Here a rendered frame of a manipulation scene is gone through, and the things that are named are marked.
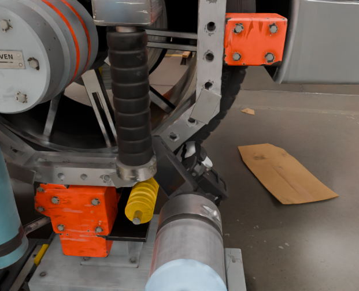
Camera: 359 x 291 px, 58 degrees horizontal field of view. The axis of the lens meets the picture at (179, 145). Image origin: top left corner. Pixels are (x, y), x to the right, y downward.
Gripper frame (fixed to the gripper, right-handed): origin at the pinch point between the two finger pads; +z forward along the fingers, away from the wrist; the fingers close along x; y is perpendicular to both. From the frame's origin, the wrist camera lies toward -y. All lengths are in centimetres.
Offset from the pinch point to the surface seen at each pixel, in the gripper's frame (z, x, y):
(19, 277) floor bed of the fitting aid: 11, -78, 2
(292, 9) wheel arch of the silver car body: 8.0, 30.6, -3.9
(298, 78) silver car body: 7.7, 23.7, 7.2
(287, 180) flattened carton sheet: 84, -10, 79
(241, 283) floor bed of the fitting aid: 13, -27, 52
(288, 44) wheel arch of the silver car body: 7.8, 26.4, 0.6
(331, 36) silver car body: 7.6, 32.8, 4.9
